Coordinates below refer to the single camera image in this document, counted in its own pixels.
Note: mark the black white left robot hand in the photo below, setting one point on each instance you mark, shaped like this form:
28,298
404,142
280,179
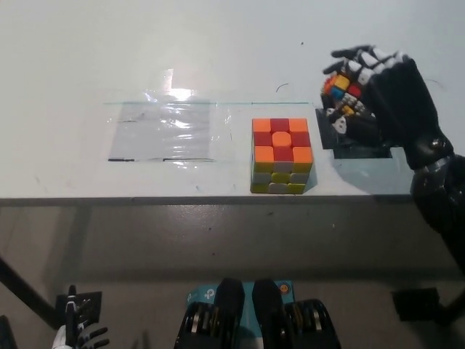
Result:
87,336

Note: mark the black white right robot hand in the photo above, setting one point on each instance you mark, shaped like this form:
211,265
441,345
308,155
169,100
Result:
399,94

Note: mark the small studded multicolour puzzle cube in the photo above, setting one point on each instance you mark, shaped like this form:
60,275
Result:
343,91

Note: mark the black ribbed robot torso block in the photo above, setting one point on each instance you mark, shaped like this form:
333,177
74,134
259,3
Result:
212,320
296,323

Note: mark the big orange red puzzle cube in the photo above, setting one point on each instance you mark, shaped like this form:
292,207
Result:
279,152

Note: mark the black floor plate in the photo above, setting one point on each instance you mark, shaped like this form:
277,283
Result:
89,305
414,305

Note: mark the black tape patch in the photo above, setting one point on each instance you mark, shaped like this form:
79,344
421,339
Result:
363,151

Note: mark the black table leg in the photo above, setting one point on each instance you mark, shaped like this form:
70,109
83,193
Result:
25,291

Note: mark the clear plastic film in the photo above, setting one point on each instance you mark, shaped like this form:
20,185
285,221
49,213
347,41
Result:
221,125

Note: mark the clear plastic sheet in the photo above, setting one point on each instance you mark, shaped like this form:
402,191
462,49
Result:
152,132

